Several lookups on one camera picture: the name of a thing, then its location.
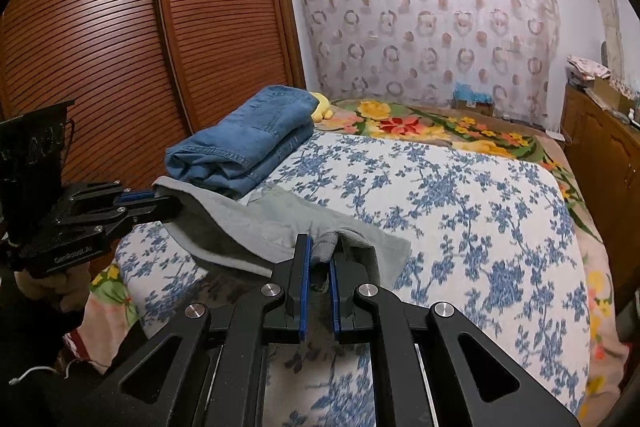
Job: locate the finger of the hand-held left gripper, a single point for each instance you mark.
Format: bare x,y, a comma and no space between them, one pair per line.
150,211
137,196

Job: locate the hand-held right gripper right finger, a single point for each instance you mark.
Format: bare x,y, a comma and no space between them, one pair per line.
335,297

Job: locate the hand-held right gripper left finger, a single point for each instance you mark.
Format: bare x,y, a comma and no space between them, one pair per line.
302,287

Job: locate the grey pants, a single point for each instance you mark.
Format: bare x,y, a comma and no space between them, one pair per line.
240,227

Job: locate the person's left forearm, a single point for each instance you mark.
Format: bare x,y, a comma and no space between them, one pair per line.
50,397

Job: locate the person's left hand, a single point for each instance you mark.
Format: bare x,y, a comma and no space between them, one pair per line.
65,289

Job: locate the folded blue jeans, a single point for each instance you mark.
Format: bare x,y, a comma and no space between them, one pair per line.
250,132

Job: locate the blue floral bed sheet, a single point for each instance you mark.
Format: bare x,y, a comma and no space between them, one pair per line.
450,217

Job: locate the wooden louvred wardrobe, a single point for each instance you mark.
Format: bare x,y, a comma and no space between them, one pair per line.
125,32

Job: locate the yellow plush toy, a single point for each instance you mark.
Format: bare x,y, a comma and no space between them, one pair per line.
322,107

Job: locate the colourful floral blanket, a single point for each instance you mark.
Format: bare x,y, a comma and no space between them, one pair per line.
415,122

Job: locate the cardboard box with blue cloth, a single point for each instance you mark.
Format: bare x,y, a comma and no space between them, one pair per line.
472,99

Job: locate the sheer curtain with circles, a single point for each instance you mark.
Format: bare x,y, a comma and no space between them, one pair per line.
430,27

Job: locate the wooden sideboard cabinet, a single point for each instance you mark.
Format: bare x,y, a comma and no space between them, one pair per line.
600,157

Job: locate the floral cloth pile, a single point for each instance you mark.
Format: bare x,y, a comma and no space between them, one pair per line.
587,67

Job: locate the open cardboard box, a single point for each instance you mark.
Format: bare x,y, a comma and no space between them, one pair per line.
612,92

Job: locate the beige tied curtain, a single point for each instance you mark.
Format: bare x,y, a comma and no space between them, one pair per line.
607,7

